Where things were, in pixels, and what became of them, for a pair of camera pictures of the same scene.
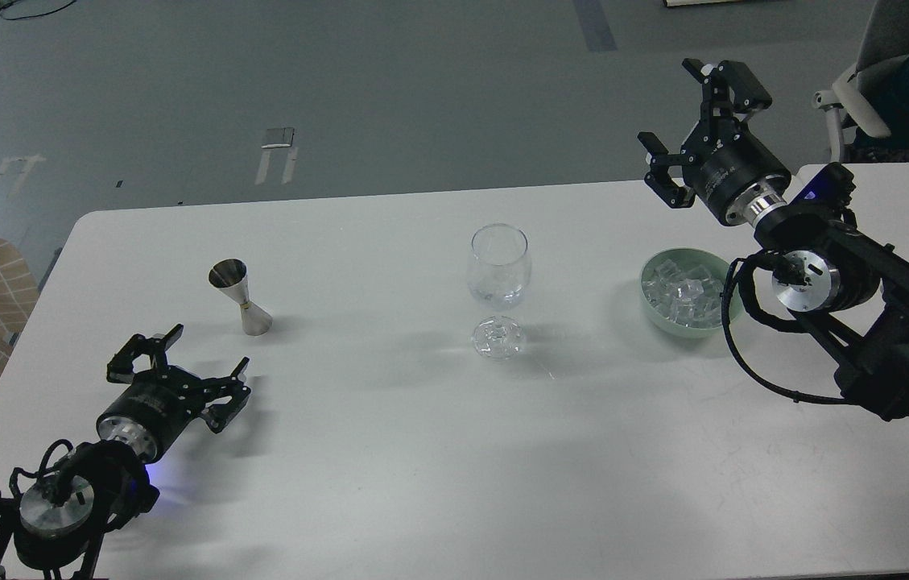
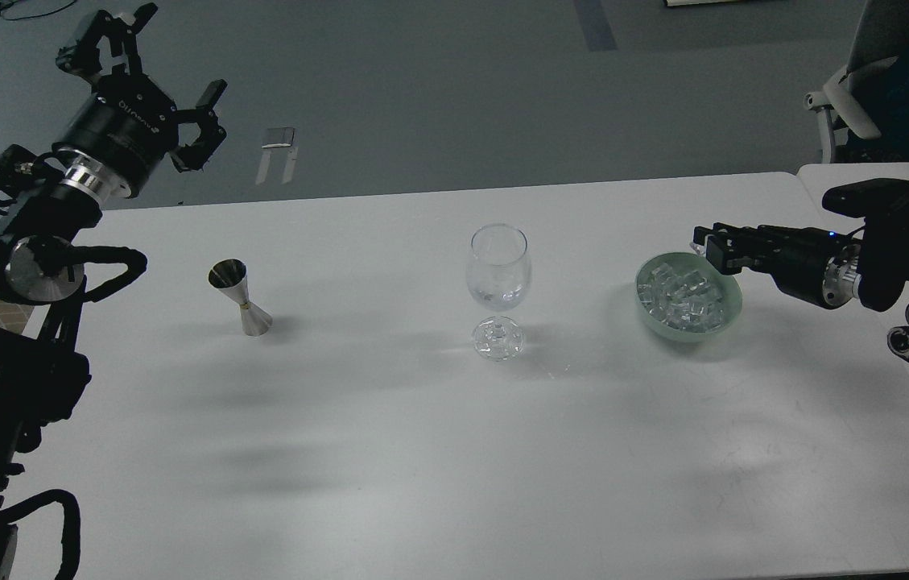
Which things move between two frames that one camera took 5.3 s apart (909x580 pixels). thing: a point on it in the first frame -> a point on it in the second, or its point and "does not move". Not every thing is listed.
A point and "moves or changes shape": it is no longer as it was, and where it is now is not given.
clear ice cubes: (690, 298) does not move
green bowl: (681, 292) moves or changes shape
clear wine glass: (498, 279) does not move
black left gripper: (153, 410) -> (111, 138)
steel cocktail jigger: (229, 276) does not move
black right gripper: (734, 171) -> (820, 266)
